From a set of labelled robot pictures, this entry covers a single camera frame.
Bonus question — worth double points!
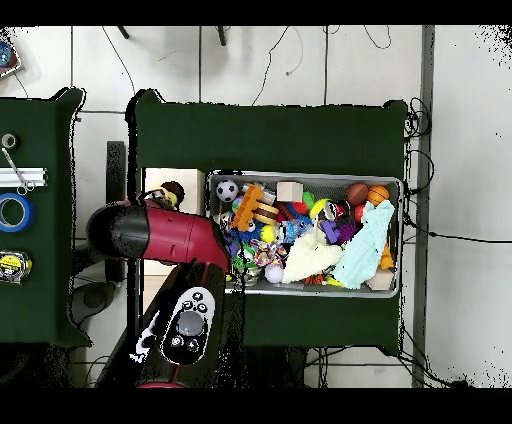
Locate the yellow plush duck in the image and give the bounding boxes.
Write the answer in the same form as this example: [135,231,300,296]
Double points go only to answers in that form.
[159,188,180,210]

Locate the wooden box with three holes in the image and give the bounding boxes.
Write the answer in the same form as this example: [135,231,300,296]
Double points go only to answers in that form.
[142,167,207,305]

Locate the clear mesh bin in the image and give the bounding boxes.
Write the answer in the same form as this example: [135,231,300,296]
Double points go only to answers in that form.
[207,171,404,299]

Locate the small cluttered tray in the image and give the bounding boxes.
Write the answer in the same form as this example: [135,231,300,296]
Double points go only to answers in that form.
[0,37,23,79]

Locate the toy burger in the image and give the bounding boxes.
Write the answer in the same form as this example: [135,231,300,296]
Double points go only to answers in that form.
[253,202,280,225]

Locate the plain wooden block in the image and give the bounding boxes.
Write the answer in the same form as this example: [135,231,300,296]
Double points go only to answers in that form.
[275,181,305,203]

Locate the cream knitted cloth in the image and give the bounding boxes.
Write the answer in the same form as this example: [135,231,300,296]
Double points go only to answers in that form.
[281,227,345,285]

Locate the dark green tablecloth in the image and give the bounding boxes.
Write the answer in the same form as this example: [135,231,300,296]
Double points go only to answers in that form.
[0,86,93,348]
[125,88,409,356]

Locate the silver-topped soda can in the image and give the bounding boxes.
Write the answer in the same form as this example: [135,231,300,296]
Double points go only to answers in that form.
[322,199,353,221]

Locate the mint green knitted cloth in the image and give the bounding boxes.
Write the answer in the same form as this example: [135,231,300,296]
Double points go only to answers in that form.
[332,199,396,290]

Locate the blue tape roll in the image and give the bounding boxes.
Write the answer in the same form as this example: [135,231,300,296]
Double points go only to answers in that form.
[0,192,36,234]

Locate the metal scissors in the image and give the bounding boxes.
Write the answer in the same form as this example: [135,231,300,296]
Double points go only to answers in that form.
[0,146,36,196]

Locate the yellow tape measure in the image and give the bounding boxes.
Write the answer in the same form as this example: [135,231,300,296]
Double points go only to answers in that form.
[0,249,34,286]

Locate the colourful knotted rope toy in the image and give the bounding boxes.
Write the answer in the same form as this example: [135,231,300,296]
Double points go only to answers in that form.
[249,239,289,267]

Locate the black cable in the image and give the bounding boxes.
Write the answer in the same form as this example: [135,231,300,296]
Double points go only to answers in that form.
[99,25,138,95]
[284,25,305,77]
[402,149,512,244]
[251,25,291,106]

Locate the aluminium rail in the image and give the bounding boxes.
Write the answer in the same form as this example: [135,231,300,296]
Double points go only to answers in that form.
[0,166,49,188]

